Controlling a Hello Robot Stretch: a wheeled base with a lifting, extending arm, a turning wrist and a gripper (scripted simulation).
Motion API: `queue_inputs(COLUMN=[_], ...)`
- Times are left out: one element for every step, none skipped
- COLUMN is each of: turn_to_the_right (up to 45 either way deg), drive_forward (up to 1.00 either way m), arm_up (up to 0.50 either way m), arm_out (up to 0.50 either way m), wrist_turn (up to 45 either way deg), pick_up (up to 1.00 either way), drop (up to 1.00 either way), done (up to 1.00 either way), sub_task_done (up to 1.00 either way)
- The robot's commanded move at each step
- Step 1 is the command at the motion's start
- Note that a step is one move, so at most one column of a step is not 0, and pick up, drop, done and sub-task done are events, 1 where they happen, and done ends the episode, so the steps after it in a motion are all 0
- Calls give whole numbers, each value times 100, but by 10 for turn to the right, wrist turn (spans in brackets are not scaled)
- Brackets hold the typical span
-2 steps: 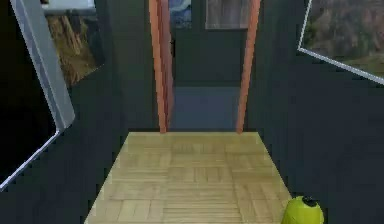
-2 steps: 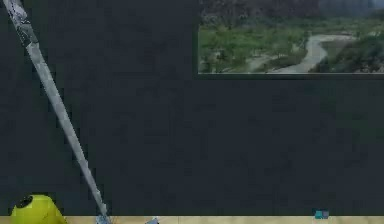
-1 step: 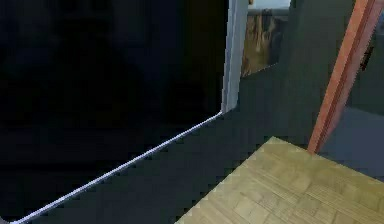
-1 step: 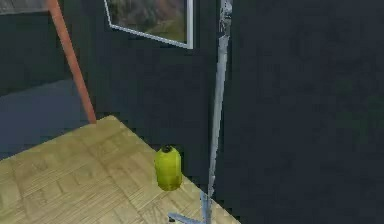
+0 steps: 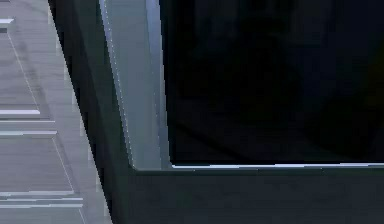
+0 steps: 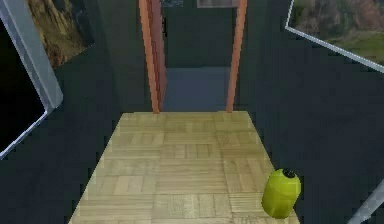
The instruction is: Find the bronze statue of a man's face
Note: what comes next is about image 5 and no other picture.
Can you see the grey chest of drawers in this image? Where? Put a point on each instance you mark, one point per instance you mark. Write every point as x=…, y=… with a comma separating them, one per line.
x=30, y=160

